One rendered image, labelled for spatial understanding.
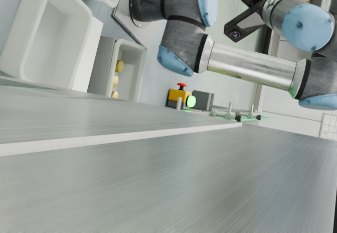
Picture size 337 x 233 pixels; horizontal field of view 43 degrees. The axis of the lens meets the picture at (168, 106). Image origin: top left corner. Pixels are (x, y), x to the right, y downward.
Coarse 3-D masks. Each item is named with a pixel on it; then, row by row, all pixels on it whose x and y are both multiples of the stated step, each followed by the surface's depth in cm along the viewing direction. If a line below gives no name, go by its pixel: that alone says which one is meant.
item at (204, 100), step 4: (196, 92) 191; (200, 92) 190; (204, 92) 189; (208, 92) 189; (196, 96) 191; (200, 96) 190; (204, 96) 189; (208, 96) 189; (212, 96) 193; (196, 100) 191; (200, 100) 190; (204, 100) 189; (208, 100) 189; (212, 100) 194; (196, 104) 191; (200, 104) 190; (204, 104) 189; (208, 104) 189; (212, 104) 195; (200, 108) 190; (204, 108) 189; (208, 108) 190
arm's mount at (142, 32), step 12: (120, 0) 120; (132, 0) 125; (120, 12) 121; (132, 12) 126; (120, 24) 124; (132, 24) 128; (144, 24) 134; (156, 24) 143; (132, 36) 131; (144, 36) 137
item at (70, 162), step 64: (0, 128) 10; (64, 128) 12; (128, 128) 15; (192, 128) 20; (256, 128) 26; (0, 192) 6; (64, 192) 6; (128, 192) 7; (192, 192) 7; (256, 192) 8; (320, 192) 9
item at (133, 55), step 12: (120, 48) 121; (132, 48) 119; (144, 48) 121; (132, 60) 123; (144, 60) 123; (120, 72) 124; (132, 72) 123; (108, 84) 108; (120, 84) 124; (132, 84) 123; (120, 96) 124; (132, 96) 123
